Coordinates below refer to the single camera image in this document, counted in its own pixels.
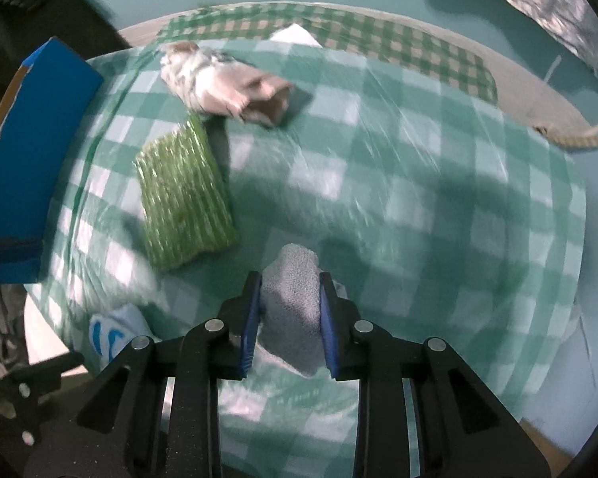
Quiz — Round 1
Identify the grey sock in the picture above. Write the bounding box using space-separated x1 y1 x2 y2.
256 243 325 378

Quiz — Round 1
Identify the grey and white soft cloth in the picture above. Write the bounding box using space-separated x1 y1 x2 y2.
158 42 296 126

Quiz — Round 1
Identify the white paper sheet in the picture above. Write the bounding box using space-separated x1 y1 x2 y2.
269 22 324 49

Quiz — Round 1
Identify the silver foil curtain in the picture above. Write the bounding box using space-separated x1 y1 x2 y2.
429 0 598 90

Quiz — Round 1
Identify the green knitted cloth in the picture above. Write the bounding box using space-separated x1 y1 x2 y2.
134 114 239 272

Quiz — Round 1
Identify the light green checked blanket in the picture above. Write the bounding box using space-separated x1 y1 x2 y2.
22 40 586 478

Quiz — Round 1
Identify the dark green checked cloth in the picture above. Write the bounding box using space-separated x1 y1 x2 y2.
155 2 499 105

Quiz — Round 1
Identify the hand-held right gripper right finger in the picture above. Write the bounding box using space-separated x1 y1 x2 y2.
319 271 551 478

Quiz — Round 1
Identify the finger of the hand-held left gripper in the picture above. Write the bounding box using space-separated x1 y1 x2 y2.
0 350 87 451
0 229 45 262

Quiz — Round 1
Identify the white sock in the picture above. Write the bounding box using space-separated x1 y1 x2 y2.
89 303 153 374

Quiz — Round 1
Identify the cardboard box with blue rim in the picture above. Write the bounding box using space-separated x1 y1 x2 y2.
0 36 104 284

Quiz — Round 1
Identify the grey braided rope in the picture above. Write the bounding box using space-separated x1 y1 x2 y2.
533 116 598 153

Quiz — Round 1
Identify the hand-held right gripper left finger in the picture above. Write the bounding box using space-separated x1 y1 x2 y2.
25 271 265 478

